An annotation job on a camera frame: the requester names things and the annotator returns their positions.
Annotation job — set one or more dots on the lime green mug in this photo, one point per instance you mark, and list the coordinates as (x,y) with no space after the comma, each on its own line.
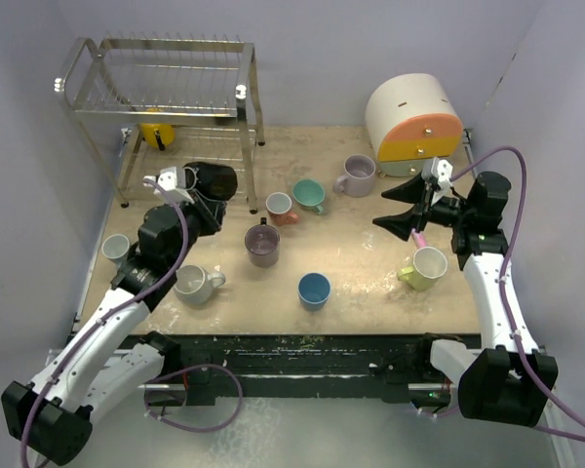
(427,266)

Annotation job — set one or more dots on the black mug white interior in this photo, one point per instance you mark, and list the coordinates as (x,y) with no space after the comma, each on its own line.
(214,181)

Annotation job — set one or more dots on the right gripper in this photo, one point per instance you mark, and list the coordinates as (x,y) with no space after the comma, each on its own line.
(402,223)

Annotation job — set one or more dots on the pink tube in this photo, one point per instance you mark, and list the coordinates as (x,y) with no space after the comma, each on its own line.
(419,239)

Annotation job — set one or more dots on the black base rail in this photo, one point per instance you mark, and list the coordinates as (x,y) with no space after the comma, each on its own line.
(392,368)

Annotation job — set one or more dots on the teal cup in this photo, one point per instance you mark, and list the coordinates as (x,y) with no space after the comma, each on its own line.
(310,195)

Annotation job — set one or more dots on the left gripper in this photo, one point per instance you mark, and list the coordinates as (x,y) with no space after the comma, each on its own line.
(209,212)

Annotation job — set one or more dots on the metal dish rack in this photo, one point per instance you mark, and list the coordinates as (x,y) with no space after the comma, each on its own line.
(209,85)

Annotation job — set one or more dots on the round drawer box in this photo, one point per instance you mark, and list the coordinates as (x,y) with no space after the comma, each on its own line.
(410,120)

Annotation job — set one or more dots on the small grey cup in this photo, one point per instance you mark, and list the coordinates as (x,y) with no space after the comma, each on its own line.
(115,248)

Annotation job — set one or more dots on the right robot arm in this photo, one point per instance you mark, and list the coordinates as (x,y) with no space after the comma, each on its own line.
(505,382)

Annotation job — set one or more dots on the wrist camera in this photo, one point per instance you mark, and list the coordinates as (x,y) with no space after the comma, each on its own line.
(437,174)
(170,185)

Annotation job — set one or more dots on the purple mug black handle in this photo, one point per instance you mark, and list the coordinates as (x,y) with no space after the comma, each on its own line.
(262,243)

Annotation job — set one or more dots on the grey speckled mug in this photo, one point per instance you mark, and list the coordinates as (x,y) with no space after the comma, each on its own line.
(195,286)

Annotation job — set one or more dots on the blue cup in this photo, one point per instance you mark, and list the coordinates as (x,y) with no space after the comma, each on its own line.
(314,290)

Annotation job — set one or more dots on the yellow mug black handle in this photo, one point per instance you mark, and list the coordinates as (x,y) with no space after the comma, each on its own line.
(158,135)

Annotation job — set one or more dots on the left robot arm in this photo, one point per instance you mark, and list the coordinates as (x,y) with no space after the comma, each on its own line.
(55,413)

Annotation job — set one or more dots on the lilac mug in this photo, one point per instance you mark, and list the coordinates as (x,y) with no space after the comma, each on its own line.
(358,177)

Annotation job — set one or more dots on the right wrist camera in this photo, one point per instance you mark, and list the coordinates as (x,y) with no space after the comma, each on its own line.
(437,174)

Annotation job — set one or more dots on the salmon pink mug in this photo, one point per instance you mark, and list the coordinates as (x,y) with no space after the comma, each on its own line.
(280,209)

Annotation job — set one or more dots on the aluminium frame rail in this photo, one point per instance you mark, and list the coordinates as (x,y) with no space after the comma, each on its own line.
(79,370)

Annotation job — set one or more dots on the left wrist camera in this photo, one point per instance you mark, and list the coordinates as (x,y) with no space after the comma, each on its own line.
(170,185)

